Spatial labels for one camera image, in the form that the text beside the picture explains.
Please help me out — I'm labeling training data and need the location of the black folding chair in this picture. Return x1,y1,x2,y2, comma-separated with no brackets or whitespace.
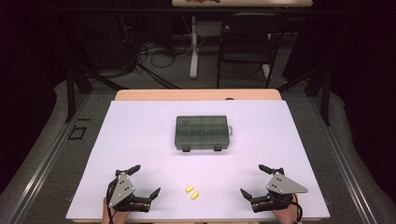
216,12,289,90

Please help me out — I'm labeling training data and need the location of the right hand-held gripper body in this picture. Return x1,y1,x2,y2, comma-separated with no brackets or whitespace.
250,167,309,214

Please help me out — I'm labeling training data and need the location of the black metal stand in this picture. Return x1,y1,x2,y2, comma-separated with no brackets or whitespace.
276,66,332,127
64,66,129,123

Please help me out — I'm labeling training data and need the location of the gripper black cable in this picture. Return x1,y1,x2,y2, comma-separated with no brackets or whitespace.
291,193,304,224
106,181,118,218

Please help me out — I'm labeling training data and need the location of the white table mat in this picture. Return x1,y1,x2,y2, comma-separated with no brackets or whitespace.
65,99,331,220

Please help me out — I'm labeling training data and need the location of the grey plastic compartment box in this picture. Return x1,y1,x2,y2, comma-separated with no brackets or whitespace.
174,115,233,153

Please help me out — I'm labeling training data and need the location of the person's left hand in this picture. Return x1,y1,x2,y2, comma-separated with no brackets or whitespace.
102,196,131,224

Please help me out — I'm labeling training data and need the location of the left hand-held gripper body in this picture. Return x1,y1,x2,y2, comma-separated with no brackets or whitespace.
106,170,151,214

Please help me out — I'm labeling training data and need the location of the grey box under desk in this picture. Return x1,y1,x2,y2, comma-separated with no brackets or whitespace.
195,21,222,37

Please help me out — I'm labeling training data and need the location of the tangle of floor cables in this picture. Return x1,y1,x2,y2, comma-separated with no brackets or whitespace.
136,34,208,69

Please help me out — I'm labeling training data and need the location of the dark curtain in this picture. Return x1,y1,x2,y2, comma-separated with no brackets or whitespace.
0,0,68,195
284,0,396,197

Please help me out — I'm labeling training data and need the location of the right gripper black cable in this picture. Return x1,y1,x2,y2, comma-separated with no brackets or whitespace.
291,193,304,224

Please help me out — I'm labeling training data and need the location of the thick black floor cable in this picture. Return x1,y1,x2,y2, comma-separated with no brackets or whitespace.
135,62,181,91

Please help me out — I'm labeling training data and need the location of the person's right hand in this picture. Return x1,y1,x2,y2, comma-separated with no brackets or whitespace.
271,194,302,224

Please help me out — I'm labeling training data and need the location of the white-legged wooden desk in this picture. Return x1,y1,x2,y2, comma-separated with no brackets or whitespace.
171,0,314,79

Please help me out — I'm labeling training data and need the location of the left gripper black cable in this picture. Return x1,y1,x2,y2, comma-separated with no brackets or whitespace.
106,181,118,218

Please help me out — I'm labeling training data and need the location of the aluminium floor rail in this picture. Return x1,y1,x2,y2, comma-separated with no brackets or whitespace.
7,92,92,224
307,92,379,224

